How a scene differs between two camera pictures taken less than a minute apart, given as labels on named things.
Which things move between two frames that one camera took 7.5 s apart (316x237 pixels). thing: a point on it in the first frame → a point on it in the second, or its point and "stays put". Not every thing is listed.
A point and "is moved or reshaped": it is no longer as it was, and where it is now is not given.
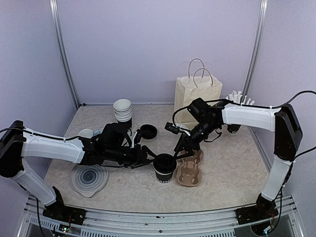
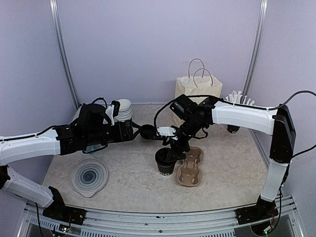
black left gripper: [140, 160] → [120, 136]
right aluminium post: [255, 51] stays put
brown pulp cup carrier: [189, 173] stays put
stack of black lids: [148, 131] stays put
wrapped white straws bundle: [235, 97] stays put
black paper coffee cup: [164, 165] is moved or reshaped
